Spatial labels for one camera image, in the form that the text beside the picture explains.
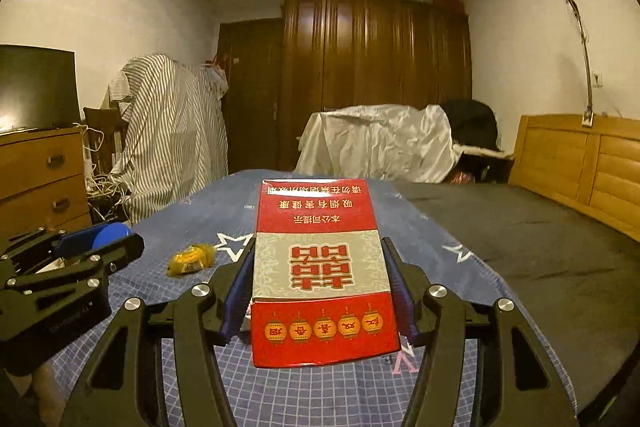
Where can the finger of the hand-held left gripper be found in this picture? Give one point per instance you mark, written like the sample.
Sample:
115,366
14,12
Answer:
95,238
110,262

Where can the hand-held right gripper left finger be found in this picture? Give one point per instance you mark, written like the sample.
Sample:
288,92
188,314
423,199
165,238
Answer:
240,292

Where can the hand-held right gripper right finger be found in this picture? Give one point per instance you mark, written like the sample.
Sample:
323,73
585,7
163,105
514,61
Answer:
405,302

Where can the red cigarette box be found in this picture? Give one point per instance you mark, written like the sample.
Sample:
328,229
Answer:
320,257

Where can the person's left forearm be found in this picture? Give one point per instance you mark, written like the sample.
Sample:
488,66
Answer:
47,387

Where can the yellow snack packet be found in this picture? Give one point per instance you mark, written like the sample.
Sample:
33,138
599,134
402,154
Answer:
190,259

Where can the wooden dresser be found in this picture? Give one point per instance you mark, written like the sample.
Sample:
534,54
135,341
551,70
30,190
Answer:
40,172

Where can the blue star-print bed sheet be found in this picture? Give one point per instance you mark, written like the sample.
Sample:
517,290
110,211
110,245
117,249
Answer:
200,212

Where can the wooden chair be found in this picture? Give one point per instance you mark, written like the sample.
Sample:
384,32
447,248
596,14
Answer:
100,122

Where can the striped cloth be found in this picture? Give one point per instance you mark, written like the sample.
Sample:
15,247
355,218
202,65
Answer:
170,132

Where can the pink bag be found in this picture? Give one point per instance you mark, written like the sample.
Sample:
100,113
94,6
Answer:
460,178

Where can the dark wooden table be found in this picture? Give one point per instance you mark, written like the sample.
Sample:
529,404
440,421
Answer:
495,167

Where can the white cloth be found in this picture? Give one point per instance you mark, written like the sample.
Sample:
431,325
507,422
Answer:
380,137

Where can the black television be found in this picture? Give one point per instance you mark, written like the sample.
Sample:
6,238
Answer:
35,82

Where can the black cloth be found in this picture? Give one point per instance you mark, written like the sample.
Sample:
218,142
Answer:
472,122

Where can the dark wooden door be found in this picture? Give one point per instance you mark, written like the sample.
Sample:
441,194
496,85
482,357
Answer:
250,97

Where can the wooden headboard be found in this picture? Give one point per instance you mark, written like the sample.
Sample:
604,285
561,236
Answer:
560,157

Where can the brown wooden wardrobe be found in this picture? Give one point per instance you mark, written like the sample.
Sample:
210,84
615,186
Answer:
380,57

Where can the white wall socket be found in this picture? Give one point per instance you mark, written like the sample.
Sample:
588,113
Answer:
596,79

